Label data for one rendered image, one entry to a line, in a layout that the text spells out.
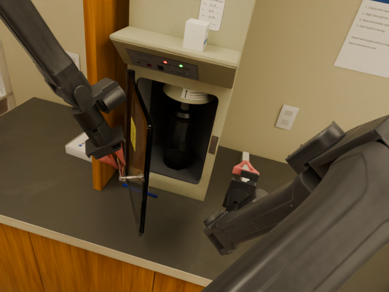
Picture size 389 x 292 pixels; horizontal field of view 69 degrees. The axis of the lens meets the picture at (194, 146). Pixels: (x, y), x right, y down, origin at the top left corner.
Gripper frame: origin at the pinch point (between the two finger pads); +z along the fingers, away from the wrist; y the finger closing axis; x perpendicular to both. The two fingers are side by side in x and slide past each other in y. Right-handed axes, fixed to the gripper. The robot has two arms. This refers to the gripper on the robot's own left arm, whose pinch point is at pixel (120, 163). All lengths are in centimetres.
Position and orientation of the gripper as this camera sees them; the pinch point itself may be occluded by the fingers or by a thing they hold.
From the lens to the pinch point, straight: 80.8
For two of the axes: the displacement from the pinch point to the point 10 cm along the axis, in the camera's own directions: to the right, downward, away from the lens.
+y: -9.1, 4.1, -0.6
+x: 3.1, 5.7, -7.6
